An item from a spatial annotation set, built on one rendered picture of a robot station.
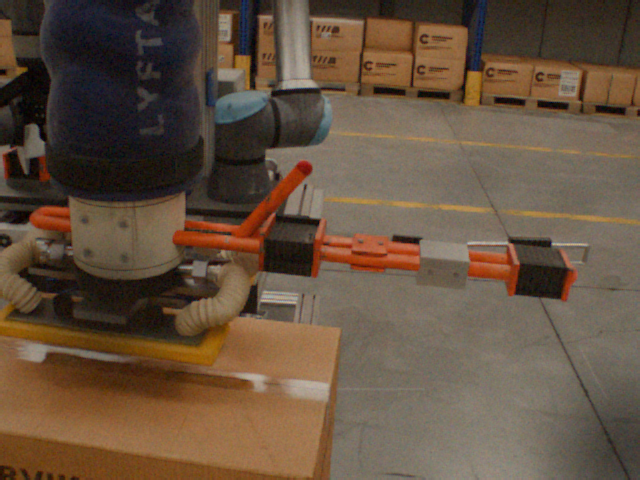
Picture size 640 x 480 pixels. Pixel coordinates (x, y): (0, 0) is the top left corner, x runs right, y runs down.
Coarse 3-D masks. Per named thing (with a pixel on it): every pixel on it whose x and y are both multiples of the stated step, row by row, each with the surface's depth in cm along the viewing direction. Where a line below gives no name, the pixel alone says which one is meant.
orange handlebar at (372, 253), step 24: (48, 216) 100; (192, 240) 98; (216, 240) 97; (240, 240) 97; (336, 240) 100; (360, 240) 98; (384, 240) 99; (360, 264) 96; (384, 264) 95; (408, 264) 95; (480, 264) 94; (504, 264) 97
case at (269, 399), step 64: (256, 320) 125; (0, 384) 102; (64, 384) 103; (128, 384) 105; (192, 384) 106; (256, 384) 107; (320, 384) 108; (0, 448) 94; (64, 448) 92; (128, 448) 91; (192, 448) 92; (256, 448) 93; (320, 448) 97
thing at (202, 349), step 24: (0, 312) 97; (24, 312) 97; (48, 312) 97; (72, 312) 98; (144, 312) 95; (24, 336) 94; (48, 336) 94; (72, 336) 93; (96, 336) 93; (120, 336) 94; (144, 336) 93; (168, 336) 94; (192, 336) 94; (216, 336) 96; (168, 360) 92; (192, 360) 92
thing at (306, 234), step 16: (272, 224) 100; (288, 224) 102; (304, 224) 102; (320, 224) 99; (272, 240) 94; (288, 240) 94; (304, 240) 96; (320, 240) 95; (272, 256) 96; (288, 256) 96; (304, 256) 95; (272, 272) 96; (288, 272) 96; (304, 272) 95
